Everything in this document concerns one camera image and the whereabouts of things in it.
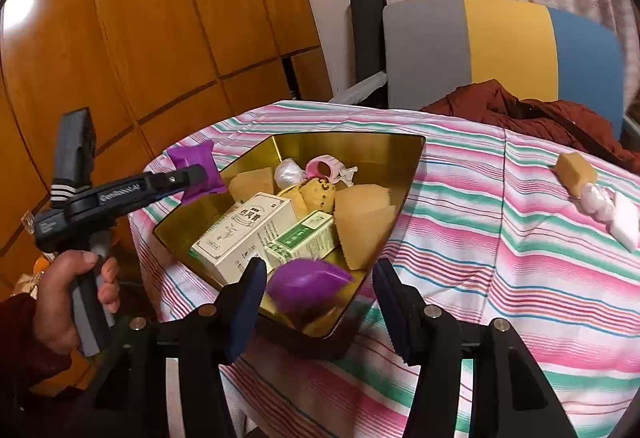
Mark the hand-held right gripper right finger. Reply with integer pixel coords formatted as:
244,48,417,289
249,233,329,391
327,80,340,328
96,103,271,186
372,258,566,438

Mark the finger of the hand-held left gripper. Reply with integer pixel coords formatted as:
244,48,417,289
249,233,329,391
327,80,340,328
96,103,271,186
142,165,207,204

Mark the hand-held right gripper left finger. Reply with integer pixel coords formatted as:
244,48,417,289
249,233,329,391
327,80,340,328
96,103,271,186
92,257,268,438

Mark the purple packet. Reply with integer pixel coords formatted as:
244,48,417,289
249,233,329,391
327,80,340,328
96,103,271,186
265,258,362,316
166,139,228,205

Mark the large cream carton box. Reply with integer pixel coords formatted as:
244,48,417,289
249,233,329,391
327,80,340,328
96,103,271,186
191,192,298,286

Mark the small green carton box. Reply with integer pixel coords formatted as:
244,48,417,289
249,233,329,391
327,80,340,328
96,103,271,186
264,209,341,271

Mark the clear white ball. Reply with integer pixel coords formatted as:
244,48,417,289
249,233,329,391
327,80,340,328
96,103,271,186
273,158,305,186

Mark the gold metal tray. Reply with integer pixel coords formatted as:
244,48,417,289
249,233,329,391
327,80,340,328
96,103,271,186
152,132,426,361

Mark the person's left forearm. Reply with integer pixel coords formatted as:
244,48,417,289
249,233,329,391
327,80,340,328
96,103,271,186
0,293,66,414

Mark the person's left hand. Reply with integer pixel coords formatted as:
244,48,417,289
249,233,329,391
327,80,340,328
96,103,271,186
32,251,121,354

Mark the small tan sponge wedge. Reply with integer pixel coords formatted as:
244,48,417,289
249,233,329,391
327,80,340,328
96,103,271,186
229,168,275,205

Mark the large tan sponge wedge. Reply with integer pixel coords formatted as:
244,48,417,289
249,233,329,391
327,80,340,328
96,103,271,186
334,185,401,270

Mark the striped tablecloth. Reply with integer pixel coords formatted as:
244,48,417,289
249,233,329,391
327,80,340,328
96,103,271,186
130,99,640,438

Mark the yellow sponge piece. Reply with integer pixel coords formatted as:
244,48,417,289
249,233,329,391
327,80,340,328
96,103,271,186
276,185,307,214

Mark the wooden wardrobe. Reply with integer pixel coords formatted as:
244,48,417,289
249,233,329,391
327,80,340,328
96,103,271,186
0,0,323,304

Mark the clear bag of white balls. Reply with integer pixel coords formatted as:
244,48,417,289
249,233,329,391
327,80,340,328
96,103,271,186
577,183,616,221

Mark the tan sponge block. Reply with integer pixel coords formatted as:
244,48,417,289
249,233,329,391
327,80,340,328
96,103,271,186
556,152,598,196

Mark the red-brown jacket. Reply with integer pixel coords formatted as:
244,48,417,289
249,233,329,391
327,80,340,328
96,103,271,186
420,79,640,161

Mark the black rolled mat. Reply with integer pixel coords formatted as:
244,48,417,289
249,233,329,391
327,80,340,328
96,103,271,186
348,0,387,89

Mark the white foam block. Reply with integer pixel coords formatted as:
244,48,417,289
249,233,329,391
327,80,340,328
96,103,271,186
607,192,640,253

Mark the grey yellow blue chair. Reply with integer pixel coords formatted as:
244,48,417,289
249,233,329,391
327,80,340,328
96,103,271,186
382,0,626,139

